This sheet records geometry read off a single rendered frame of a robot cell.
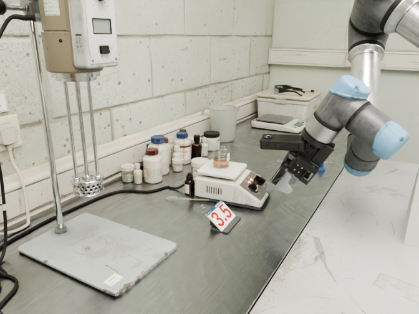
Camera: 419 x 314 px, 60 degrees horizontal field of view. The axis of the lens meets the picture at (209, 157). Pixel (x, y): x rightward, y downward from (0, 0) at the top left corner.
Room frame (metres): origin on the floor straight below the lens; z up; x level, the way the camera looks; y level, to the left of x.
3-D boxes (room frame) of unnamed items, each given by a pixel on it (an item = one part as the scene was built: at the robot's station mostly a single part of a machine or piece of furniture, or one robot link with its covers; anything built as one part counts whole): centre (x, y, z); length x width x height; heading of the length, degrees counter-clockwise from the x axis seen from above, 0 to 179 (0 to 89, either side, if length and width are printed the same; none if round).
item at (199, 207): (0.90, 0.02, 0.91); 0.06 x 0.06 x 0.02
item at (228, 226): (0.82, -0.04, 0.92); 0.09 x 0.06 x 0.04; 154
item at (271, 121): (1.85, -0.37, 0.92); 0.26 x 0.19 x 0.05; 60
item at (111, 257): (0.70, 0.25, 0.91); 0.30 x 0.20 x 0.01; 60
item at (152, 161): (1.10, 0.18, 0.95); 0.06 x 0.06 x 0.11
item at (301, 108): (2.13, -0.47, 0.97); 0.37 x 0.31 x 0.14; 152
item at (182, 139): (1.29, 0.10, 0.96); 0.06 x 0.06 x 0.11
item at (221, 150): (1.01, -0.03, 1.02); 0.06 x 0.05 x 0.08; 88
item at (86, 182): (0.70, 0.26, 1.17); 0.07 x 0.07 x 0.25
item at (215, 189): (0.99, -0.06, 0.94); 0.22 x 0.13 x 0.08; 68
